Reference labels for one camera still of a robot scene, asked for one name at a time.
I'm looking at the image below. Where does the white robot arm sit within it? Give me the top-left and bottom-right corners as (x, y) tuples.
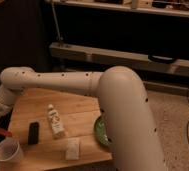
(0, 66), (168, 171)

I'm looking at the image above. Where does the white ceramic cup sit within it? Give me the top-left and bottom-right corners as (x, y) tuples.
(0, 137), (24, 163)

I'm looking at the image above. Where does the black remote control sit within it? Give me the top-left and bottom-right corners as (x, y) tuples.
(28, 122), (39, 145)

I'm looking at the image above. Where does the white squeeze bottle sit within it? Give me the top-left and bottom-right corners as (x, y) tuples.
(48, 104), (65, 139)

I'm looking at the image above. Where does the wooden table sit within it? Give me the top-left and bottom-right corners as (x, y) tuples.
(0, 89), (111, 171)

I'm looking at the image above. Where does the white rectangular sponge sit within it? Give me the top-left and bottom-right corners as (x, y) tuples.
(65, 138), (80, 160)

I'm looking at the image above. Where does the long metal shelf beam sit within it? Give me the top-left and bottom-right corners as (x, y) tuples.
(49, 42), (189, 76)

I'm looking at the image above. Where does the metal vertical pole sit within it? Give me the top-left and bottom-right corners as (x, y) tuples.
(51, 0), (63, 46)

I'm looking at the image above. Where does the black object on beam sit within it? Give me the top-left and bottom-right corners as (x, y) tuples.
(148, 55), (177, 64)

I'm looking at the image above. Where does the upper shelf board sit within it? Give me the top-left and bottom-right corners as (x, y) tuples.
(45, 0), (189, 18)

